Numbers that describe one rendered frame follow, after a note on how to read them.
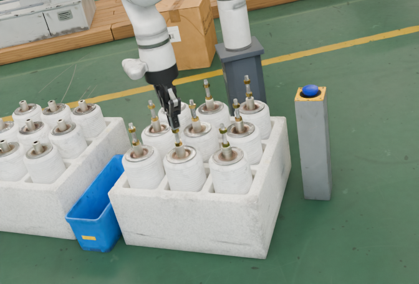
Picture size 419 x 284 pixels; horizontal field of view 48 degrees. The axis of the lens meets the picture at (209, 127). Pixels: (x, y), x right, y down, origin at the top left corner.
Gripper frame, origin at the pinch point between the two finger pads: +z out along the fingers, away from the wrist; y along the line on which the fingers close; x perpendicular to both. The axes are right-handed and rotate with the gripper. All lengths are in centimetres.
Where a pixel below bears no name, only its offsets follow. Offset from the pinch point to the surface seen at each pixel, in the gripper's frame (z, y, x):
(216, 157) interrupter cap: 9.7, -7.2, -6.2
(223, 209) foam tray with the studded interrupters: 19.7, -13.3, -3.3
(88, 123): 12.6, 41.0, 16.8
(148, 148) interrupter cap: 9.7, 8.2, 6.3
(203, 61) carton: 32, 105, -46
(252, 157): 15.9, -3.8, -16.8
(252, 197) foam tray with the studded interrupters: 17.1, -16.5, -9.8
